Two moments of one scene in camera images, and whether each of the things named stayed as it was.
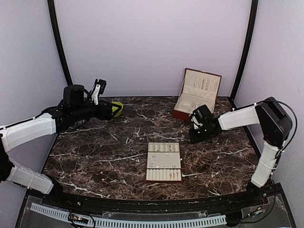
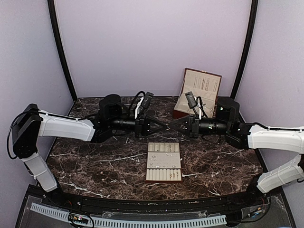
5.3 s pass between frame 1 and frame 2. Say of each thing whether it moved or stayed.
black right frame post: stayed
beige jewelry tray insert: stayed
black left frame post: stayed
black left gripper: moved
